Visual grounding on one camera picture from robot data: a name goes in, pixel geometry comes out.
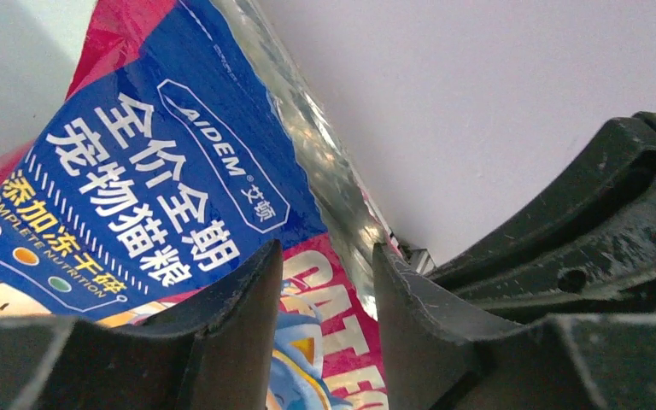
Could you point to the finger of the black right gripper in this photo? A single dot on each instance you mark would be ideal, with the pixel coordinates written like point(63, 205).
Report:
point(585, 244)

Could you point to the pink blue pet food bag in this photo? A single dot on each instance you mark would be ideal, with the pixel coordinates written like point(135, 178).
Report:
point(170, 163)

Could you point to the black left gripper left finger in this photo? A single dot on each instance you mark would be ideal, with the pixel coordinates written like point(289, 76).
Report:
point(212, 350)

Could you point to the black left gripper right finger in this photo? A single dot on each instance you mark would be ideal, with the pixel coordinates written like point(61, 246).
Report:
point(441, 352)

